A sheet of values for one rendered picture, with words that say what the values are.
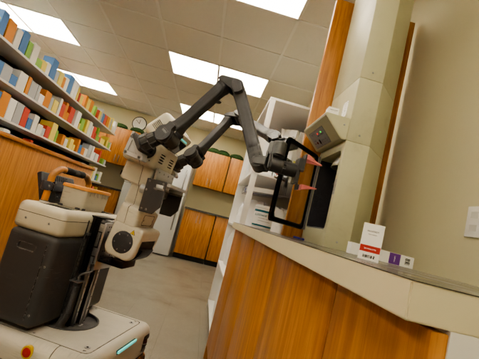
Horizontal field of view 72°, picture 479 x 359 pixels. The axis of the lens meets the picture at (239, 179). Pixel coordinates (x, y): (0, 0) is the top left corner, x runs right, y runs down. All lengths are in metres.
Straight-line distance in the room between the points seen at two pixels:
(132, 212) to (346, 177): 0.99
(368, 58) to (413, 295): 1.40
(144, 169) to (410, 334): 1.44
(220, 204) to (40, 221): 5.48
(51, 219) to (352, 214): 1.30
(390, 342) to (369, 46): 1.43
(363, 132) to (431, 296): 1.22
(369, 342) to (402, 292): 0.12
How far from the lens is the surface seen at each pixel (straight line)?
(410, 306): 0.38
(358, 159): 1.52
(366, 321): 0.50
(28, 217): 1.73
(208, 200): 6.92
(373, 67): 1.68
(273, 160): 1.28
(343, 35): 2.15
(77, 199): 1.80
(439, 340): 0.41
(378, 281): 0.43
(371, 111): 1.60
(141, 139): 1.52
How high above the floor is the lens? 0.95
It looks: 7 degrees up
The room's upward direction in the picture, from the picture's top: 14 degrees clockwise
